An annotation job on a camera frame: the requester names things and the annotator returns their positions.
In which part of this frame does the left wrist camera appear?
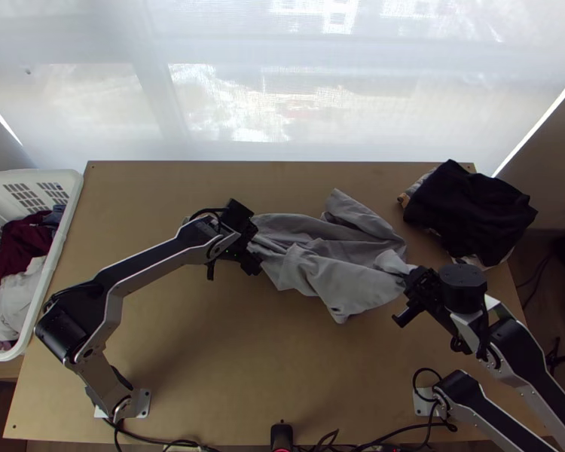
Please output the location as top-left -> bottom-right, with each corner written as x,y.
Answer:
224,197 -> 256,221

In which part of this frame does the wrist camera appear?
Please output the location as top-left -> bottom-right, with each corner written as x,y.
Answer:
392,301 -> 423,329
224,197 -> 256,221

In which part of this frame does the white laundry basket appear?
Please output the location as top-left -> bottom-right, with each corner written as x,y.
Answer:
0,169 -> 85,362

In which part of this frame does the grey t-shirt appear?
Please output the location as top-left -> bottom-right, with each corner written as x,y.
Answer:
252,188 -> 416,325

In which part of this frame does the black cable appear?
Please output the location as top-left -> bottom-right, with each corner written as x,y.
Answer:
112,414 -> 209,452
412,367 -> 455,430

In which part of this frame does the heap of clothes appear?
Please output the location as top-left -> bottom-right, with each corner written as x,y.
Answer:
0,204 -> 70,343

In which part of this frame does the pile of folded clothes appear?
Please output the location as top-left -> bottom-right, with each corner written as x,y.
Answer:
397,159 -> 539,269

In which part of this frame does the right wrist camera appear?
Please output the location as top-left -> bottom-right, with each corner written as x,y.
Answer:
392,301 -> 423,329

